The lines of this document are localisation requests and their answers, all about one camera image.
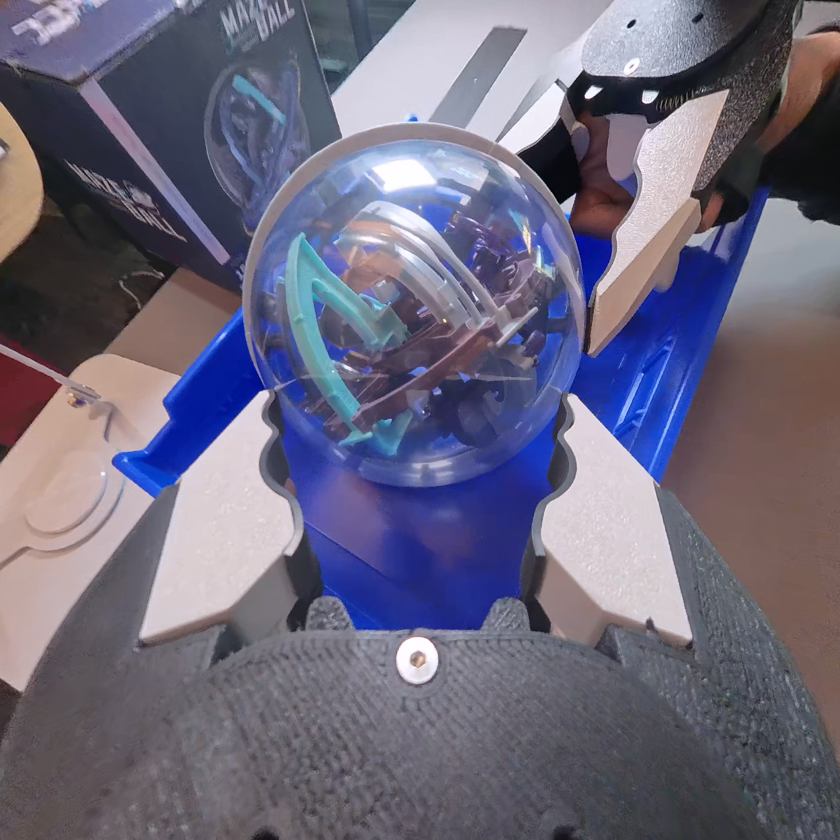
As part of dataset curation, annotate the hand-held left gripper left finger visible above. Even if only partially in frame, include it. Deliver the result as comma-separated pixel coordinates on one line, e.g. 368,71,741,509
138,392,305,647

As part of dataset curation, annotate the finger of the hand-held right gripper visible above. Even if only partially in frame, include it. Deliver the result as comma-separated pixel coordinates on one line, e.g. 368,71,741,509
587,90,731,358
499,33,607,198

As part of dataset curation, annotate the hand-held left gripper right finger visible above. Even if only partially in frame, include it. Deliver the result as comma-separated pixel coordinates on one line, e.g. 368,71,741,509
521,394,694,651

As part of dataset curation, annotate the blue plastic bin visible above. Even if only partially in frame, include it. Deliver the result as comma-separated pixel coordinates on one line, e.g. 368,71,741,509
112,184,769,594

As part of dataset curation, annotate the clear plastic maze ball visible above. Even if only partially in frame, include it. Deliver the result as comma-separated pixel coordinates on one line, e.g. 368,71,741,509
243,122,588,489

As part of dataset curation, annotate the person's right hand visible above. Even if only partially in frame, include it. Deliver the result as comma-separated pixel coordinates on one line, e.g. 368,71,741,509
567,33,840,237

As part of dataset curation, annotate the dark blue cardboard box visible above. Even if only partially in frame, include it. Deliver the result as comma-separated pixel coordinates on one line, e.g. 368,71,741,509
0,0,342,287

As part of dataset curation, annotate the wooden instruction board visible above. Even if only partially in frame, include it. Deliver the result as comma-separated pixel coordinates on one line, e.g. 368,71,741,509
0,103,44,263

